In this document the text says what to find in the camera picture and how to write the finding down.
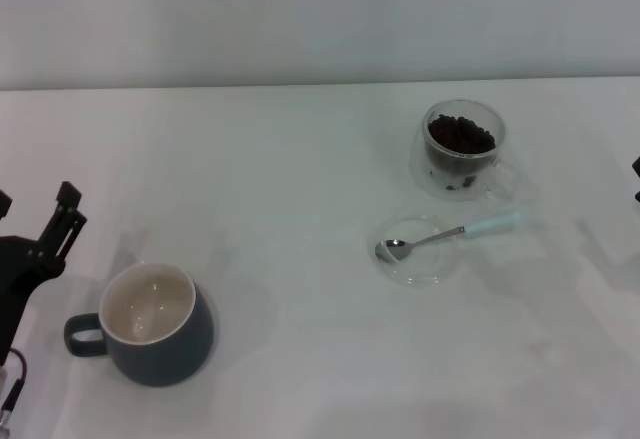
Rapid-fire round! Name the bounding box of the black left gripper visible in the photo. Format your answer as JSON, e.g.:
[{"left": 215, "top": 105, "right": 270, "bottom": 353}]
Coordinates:
[{"left": 0, "top": 181, "right": 89, "bottom": 366}]

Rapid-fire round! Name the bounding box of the dark blue-grey ceramic mug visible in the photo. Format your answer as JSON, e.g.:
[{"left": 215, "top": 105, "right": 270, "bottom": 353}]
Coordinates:
[{"left": 63, "top": 260, "right": 217, "bottom": 388}]

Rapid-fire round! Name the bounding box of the metal spoon light blue handle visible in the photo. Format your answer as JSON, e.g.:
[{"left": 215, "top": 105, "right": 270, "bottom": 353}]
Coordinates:
[{"left": 374, "top": 208, "right": 525, "bottom": 264}]

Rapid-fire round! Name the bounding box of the coffee bean pile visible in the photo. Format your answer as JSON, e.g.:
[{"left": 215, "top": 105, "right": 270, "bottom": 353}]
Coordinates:
[{"left": 425, "top": 113, "right": 497, "bottom": 173}]

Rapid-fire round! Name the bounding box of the clear glass saucer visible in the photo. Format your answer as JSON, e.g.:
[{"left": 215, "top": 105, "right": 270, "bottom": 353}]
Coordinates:
[{"left": 367, "top": 213, "right": 461, "bottom": 289}]

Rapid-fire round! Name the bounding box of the red black left arm cable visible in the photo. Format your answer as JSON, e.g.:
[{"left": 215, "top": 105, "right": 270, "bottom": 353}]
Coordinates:
[{"left": 0, "top": 347, "right": 29, "bottom": 428}]

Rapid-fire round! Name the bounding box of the clear double-wall glass cup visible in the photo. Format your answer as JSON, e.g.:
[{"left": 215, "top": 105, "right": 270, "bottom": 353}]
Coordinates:
[{"left": 408, "top": 99, "right": 524, "bottom": 205}]

